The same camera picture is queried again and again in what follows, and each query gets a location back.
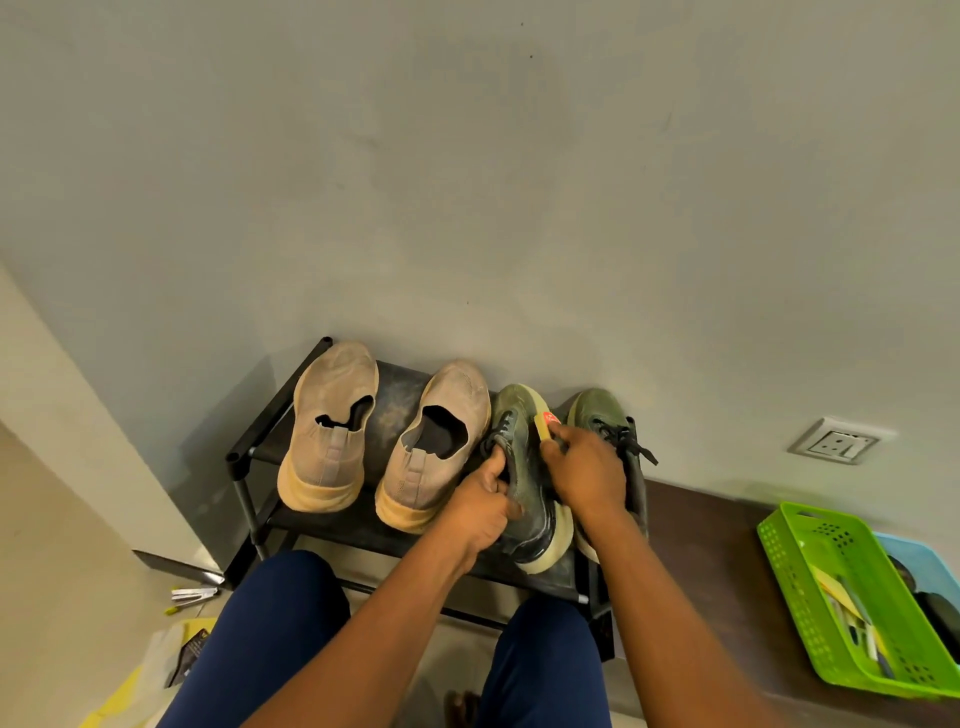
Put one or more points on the person's left forearm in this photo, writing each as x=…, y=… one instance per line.
x=360, y=645

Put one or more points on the green sneaker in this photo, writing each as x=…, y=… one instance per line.
x=536, y=517
x=600, y=409

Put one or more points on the green plastic basket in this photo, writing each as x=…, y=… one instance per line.
x=832, y=667

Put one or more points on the small dark packet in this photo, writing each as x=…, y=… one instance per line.
x=187, y=656

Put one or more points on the person's left foot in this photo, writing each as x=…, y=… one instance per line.
x=461, y=711

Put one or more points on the black metal shoe rack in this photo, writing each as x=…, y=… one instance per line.
x=390, y=405

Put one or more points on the yellow-edged shoe shine sponge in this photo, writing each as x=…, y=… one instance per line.
x=544, y=424

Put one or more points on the yellow sticky note pad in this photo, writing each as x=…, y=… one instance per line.
x=829, y=589

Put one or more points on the round black polish tin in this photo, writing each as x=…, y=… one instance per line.
x=902, y=574

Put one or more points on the dark brown low bench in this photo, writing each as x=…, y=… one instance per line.
x=712, y=570

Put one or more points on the white wall socket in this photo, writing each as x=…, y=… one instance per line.
x=841, y=444

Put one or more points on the person's right forearm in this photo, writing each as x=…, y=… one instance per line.
x=675, y=637

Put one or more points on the person's right hand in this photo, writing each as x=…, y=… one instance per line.
x=589, y=472

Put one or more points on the person's left hand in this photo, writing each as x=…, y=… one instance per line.
x=480, y=510

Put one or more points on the dark blue trousers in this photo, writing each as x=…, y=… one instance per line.
x=255, y=645

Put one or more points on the beige suede shoe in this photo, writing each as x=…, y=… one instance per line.
x=427, y=487
x=322, y=465

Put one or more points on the light blue plastic basket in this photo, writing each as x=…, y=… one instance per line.
x=922, y=559

